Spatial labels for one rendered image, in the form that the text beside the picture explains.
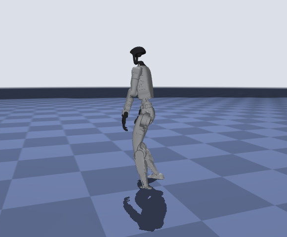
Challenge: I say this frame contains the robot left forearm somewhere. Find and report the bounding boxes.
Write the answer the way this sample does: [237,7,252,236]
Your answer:
[122,89,134,115]

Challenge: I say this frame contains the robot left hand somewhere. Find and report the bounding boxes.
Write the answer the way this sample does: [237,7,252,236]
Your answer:
[122,112,128,131]

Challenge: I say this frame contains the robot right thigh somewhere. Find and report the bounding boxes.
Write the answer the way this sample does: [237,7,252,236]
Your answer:
[141,120,153,149]

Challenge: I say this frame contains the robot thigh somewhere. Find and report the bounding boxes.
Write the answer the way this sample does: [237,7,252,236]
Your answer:
[132,112,152,158]
[141,120,153,149]

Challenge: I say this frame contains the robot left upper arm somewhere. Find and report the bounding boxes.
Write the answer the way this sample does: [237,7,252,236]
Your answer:
[130,67,143,97]

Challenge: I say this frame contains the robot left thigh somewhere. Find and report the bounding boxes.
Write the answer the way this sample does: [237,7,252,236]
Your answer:
[132,112,152,158]

